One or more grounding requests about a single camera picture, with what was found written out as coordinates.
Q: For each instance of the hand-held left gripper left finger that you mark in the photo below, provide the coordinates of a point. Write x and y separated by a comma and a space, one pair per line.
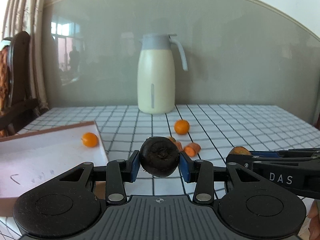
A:
135, 166

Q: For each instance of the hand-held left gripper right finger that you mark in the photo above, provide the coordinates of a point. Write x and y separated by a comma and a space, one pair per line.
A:
185, 168

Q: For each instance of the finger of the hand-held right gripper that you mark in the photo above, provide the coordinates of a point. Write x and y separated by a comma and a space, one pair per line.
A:
295, 152
240, 160

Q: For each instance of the carrot piece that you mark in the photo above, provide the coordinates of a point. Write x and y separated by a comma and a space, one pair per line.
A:
192, 149
241, 151

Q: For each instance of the dark water chestnut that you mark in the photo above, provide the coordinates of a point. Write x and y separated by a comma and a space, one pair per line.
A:
158, 156

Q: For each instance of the orange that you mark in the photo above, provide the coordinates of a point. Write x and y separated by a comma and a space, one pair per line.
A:
181, 126
90, 139

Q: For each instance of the wooden tray with white inside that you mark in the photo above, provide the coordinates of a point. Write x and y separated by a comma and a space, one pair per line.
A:
37, 155

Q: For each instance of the person's right hand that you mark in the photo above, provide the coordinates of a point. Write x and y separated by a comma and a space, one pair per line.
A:
314, 220

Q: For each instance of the brown and orange fruit cluster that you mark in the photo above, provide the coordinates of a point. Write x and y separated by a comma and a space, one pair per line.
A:
178, 144

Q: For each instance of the white black checked tablecloth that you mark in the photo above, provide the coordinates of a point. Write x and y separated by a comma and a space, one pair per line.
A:
250, 125

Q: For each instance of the cream thermos jug grey lid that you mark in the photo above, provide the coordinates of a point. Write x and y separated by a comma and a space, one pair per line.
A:
156, 80

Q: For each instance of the wooden chair with orange cushion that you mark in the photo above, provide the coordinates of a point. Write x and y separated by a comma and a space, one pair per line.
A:
20, 80

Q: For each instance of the beige curtain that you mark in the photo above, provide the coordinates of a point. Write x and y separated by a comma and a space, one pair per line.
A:
37, 42

